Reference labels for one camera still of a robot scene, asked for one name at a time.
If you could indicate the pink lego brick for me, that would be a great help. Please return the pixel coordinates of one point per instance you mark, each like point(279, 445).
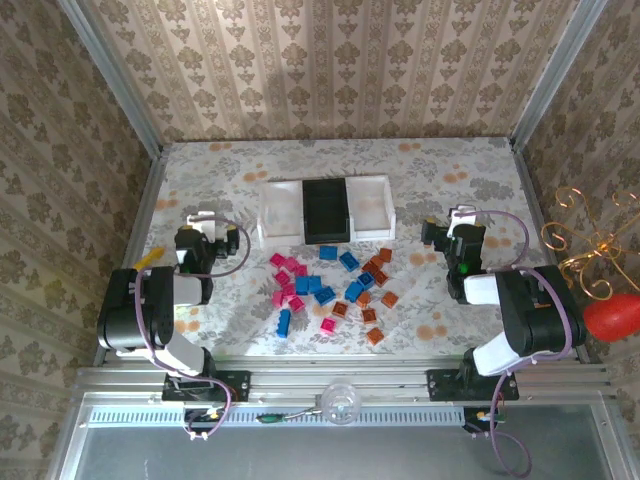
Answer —
point(276, 298)
point(290, 262)
point(300, 270)
point(296, 303)
point(276, 259)
point(288, 289)
point(328, 325)
point(282, 276)

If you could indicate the long blue lego brick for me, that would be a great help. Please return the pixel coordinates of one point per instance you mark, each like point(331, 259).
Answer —
point(284, 322)

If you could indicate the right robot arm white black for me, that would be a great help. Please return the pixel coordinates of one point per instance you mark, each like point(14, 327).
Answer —
point(540, 310)

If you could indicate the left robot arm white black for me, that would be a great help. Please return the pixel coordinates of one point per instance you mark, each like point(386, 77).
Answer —
point(125, 310)

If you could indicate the yellow banana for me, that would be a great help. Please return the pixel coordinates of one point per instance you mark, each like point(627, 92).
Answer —
point(150, 259)

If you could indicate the white plastic container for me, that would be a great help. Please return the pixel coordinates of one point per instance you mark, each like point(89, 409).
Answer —
point(370, 210)
point(280, 205)

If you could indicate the black plastic container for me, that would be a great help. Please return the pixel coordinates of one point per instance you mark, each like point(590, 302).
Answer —
point(325, 210)

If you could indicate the red egg-shaped ball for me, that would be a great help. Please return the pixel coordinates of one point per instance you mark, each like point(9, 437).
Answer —
point(612, 320)

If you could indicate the aluminium base beam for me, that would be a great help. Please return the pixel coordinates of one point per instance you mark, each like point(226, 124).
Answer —
point(300, 380)

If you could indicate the small green connector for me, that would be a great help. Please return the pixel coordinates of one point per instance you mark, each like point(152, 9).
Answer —
point(270, 418)

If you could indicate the clear plastic dome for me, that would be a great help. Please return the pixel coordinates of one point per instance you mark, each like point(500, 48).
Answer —
point(341, 402)

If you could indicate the grey metal panel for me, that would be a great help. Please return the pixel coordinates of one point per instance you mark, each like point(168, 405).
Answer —
point(325, 455)

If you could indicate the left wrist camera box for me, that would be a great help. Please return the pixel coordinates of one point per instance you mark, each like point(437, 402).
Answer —
point(202, 225)

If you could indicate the aluminium side rail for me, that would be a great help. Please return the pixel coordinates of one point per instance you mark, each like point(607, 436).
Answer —
point(142, 210)
point(531, 200)

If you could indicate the aluminium corner post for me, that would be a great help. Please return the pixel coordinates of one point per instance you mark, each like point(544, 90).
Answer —
point(114, 80)
point(559, 70)

